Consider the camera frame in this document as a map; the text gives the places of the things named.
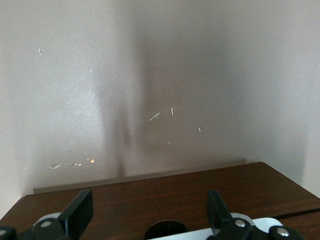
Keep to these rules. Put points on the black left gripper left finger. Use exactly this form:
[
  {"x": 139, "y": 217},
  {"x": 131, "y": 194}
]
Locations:
[{"x": 75, "y": 215}]

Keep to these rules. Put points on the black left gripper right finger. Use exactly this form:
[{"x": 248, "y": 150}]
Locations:
[{"x": 218, "y": 217}]

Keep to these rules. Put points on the dark brown wooden cabinet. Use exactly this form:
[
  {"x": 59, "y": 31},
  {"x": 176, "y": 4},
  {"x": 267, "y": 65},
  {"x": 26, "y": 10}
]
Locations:
[{"x": 150, "y": 197}]

